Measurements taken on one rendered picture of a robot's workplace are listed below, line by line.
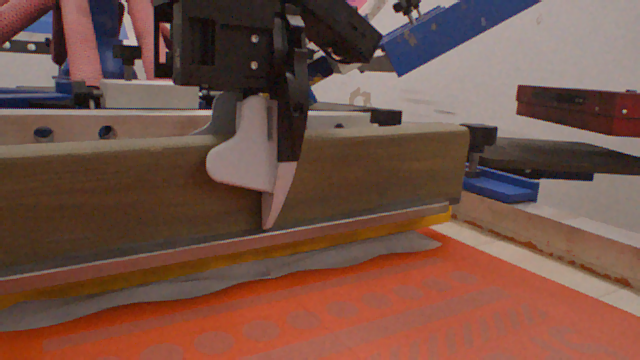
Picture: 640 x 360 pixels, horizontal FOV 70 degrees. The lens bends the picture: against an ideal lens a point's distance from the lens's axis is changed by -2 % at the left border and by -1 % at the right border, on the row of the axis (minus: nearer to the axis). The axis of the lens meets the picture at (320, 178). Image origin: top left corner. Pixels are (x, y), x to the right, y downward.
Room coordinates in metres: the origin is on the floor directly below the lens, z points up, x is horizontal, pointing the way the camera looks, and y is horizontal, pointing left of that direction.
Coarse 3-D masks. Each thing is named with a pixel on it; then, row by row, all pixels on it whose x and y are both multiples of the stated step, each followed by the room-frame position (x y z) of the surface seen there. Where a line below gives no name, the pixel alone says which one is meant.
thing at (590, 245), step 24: (456, 216) 0.50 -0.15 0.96; (480, 216) 0.47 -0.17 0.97; (504, 216) 0.45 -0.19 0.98; (528, 216) 0.43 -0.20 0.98; (552, 216) 0.42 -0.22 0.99; (576, 216) 0.42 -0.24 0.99; (528, 240) 0.42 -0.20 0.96; (552, 240) 0.40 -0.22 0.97; (576, 240) 0.39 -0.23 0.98; (600, 240) 0.37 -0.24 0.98; (624, 240) 0.36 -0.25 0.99; (576, 264) 0.38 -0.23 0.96; (600, 264) 0.37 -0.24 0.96; (624, 264) 0.35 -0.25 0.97
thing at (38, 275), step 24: (336, 216) 0.35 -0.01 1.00; (360, 216) 0.36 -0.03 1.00; (384, 216) 0.37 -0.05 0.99; (408, 216) 0.38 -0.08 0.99; (192, 240) 0.29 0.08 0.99; (216, 240) 0.29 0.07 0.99; (240, 240) 0.30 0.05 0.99; (264, 240) 0.31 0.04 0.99; (288, 240) 0.32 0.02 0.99; (24, 264) 0.24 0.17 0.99; (48, 264) 0.24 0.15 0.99; (72, 264) 0.25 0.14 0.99; (96, 264) 0.25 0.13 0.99; (120, 264) 0.26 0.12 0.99; (144, 264) 0.27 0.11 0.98; (168, 264) 0.27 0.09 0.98; (0, 288) 0.22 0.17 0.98; (24, 288) 0.23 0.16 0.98
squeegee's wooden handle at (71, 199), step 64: (384, 128) 0.40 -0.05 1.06; (448, 128) 0.42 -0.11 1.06; (0, 192) 0.24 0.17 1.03; (64, 192) 0.25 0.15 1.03; (128, 192) 0.27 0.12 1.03; (192, 192) 0.29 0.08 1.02; (256, 192) 0.32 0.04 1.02; (320, 192) 0.35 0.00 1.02; (384, 192) 0.38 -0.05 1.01; (448, 192) 0.43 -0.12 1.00; (0, 256) 0.24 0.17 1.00; (64, 256) 0.25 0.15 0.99
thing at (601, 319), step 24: (456, 240) 0.43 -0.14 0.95; (360, 264) 0.36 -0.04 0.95; (384, 264) 0.36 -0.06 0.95; (456, 264) 0.37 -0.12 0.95; (480, 264) 0.37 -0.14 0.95; (504, 264) 0.38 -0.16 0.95; (504, 288) 0.33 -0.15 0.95; (528, 288) 0.33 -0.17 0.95; (552, 288) 0.33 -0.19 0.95; (552, 312) 0.30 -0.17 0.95; (576, 312) 0.30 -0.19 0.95; (600, 312) 0.30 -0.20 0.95; (624, 312) 0.30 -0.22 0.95; (600, 336) 0.27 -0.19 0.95; (624, 336) 0.27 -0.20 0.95
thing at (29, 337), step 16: (224, 288) 0.30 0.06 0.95; (240, 288) 0.30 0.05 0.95; (256, 288) 0.30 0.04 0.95; (272, 288) 0.30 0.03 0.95; (128, 304) 0.27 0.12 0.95; (144, 304) 0.27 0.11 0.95; (160, 304) 0.27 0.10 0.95; (176, 304) 0.27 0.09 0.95; (192, 304) 0.27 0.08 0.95; (80, 320) 0.25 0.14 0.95; (96, 320) 0.25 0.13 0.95; (112, 320) 0.25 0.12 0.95; (0, 336) 0.22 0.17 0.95; (16, 336) 0.23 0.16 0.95; (32, 336) 0.23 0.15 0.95; (0, 352) 0.21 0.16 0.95; (16, 352) 0.21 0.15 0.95; (32, 352) 0.21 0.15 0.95
